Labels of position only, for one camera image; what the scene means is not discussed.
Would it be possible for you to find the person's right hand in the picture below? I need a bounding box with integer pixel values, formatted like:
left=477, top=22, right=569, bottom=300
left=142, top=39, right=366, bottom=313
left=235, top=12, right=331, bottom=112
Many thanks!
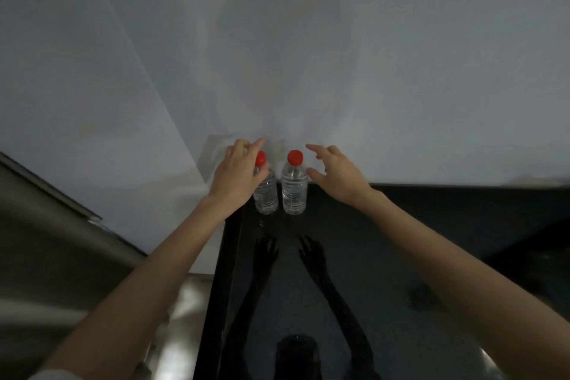
left=305, top=143, right=379, bottom=211

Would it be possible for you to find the person's left hand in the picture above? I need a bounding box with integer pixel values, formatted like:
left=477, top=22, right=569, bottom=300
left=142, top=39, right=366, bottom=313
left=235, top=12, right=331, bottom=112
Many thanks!
left=208, top=138, right=271, bottom=216

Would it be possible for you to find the red cap water bottle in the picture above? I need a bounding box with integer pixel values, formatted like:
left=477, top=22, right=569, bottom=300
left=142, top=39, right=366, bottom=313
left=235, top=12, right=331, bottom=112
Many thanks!
left=280, top=149, right=309, bottom=216
left=252, top=150, right=280, bottom=216

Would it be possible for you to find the person's left forearm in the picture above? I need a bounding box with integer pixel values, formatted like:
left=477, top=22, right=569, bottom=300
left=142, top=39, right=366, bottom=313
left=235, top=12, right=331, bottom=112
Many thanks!
left=40, top=195, right=243, bottom=380

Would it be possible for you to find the person's right forearm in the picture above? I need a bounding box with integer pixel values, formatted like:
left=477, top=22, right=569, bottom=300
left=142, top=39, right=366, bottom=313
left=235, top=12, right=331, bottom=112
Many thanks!
left=363, top=190, right=570, bottom=380

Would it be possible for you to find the person's white shirt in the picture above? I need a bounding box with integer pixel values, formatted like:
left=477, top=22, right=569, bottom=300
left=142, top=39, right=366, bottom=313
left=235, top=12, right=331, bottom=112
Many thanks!
left=26, top=368, right=88, bottom=380

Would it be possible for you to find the gray curtain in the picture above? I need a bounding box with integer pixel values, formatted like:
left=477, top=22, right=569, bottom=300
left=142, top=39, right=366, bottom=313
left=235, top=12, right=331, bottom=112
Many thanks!
left=0, top=150, right=170, bottom=380

